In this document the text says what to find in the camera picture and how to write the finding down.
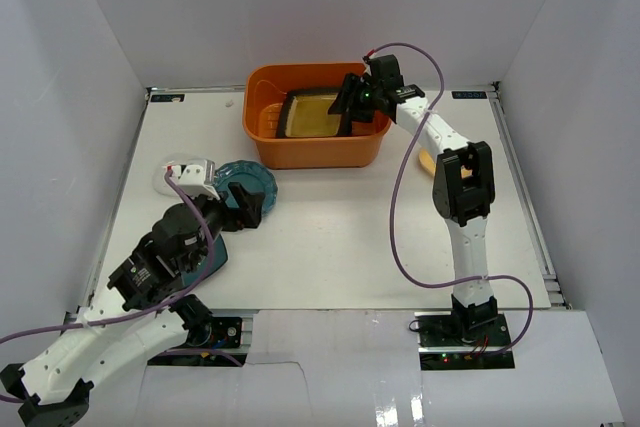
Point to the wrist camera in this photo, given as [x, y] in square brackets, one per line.
[370, 61]
[195, 178]

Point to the left blue corner label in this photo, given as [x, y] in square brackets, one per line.
[167, 98]

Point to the orange plastic bin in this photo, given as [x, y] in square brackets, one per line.
[265, 93]

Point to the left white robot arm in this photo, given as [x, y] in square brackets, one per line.
[146, 310]

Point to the right blue corner label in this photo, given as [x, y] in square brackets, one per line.
[468, 95]

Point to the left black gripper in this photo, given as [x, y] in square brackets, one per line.
[241, 205]

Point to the small yellow square dish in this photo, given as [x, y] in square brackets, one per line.
[427, 162]

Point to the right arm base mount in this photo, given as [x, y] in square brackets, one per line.
[443, 344]

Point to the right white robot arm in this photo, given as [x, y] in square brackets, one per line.
[463, 180]

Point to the teal scalloped round plate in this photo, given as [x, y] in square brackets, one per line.
[253, 176]

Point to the teal square plate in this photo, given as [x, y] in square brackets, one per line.
[220, 258]

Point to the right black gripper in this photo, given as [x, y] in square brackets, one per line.
[349, 88]

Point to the blue corner label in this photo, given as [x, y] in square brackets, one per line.
[167, 98]
[468, 95]

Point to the black amber square plate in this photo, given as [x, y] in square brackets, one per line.
[305, 114]

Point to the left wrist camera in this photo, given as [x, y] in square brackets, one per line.
[195, 178]

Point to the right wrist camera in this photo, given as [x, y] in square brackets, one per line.
[370, 61]

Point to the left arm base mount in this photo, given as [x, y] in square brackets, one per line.
[217, 344]

